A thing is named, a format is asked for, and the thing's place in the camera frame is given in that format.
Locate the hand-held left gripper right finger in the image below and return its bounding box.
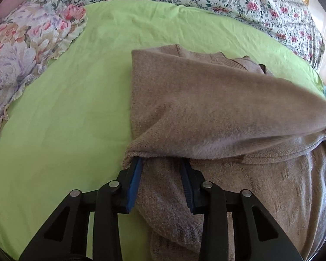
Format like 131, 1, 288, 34
180, 159, 305, 261

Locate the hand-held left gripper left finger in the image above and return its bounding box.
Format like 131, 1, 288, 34
18, 157, 143, 261

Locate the beige knit sweater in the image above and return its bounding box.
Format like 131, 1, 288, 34
122, 44, 326, 261

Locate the green bed sheet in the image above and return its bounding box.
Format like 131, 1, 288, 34
0, 0, 326, 261

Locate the pastel floral ruffled pillow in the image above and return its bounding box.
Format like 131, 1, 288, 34
0, 0, 88, 148

